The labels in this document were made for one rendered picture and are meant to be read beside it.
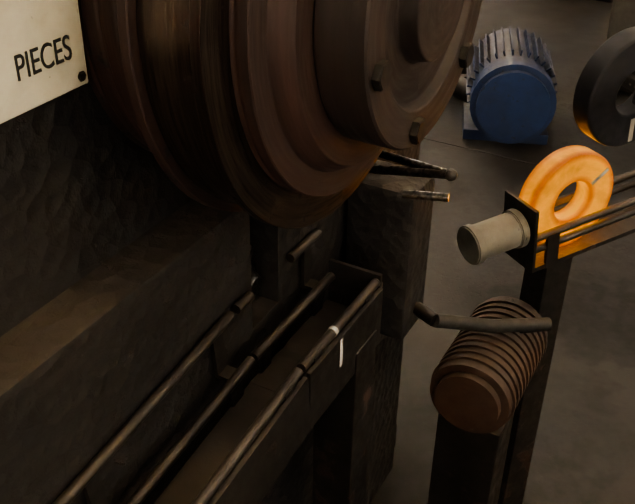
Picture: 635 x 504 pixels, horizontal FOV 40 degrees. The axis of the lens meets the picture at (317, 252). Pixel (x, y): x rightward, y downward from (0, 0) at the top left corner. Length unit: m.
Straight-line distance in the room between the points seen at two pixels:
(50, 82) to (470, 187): 2.26
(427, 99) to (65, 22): 0.33
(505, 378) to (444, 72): 0.55
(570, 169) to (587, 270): 1.24
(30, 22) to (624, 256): 2.15
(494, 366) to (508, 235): 0.19
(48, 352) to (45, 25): 0.26
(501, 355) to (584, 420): 0.76
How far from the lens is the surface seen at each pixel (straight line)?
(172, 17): 0.66
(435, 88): 0.85
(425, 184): 1.15
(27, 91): 0.70
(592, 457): 1.95
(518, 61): 3.01
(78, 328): 0.77
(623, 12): 3.66
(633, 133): 1.25
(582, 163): 1.32
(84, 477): 0.83
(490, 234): 1.27
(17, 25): 0.69
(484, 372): 1.26
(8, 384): 0.73
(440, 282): 2.38
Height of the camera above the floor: 1.33
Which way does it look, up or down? 32 degrees down
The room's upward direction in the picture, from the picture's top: 1 degrees clockwise
